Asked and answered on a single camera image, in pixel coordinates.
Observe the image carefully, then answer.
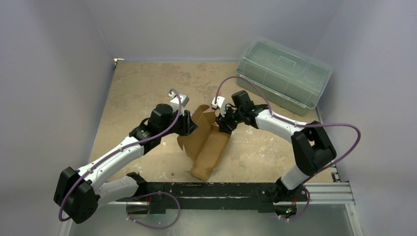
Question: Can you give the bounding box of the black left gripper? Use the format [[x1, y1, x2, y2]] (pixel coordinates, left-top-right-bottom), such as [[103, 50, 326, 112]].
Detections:
[[159, 107, 197, 137]]

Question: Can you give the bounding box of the brown cardboard box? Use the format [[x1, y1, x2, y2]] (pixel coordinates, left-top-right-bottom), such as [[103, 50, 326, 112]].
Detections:
[[177, 104, 231, 181]]

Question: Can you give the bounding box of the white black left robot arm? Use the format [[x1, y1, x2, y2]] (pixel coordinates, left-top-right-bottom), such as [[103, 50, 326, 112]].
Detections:
[[54, 104, 197, 224]]

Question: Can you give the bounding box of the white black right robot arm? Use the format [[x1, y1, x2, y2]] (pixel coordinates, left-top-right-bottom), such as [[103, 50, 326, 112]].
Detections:
[[211, 90, 336, 202]]

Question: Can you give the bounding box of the clear plastic storage box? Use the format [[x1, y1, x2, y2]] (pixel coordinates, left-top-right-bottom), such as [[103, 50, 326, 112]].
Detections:
[[236, 37, 333, 109]]

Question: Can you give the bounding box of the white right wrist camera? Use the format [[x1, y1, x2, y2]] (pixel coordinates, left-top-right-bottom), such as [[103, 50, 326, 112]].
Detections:
[[211, 96, 226, 116]]

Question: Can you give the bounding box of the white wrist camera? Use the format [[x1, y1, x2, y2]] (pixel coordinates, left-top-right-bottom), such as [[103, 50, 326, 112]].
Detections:
[[211, 96, 226, 116], [169, 90, 189, 114]]

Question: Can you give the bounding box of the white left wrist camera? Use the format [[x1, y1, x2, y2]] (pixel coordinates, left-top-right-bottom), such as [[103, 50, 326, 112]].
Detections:
[[169, 90, 189, 114]]

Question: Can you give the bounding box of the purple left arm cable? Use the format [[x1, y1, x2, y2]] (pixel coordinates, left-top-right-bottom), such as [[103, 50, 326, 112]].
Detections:
[[58, 88, 182, 222]]

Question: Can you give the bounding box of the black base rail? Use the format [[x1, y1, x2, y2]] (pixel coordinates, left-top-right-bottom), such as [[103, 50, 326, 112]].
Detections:
[[126, 172, 310, 216]]

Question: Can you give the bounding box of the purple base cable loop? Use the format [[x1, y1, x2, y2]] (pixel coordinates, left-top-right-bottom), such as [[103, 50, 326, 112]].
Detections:
[[125, 191, 181, 230]]

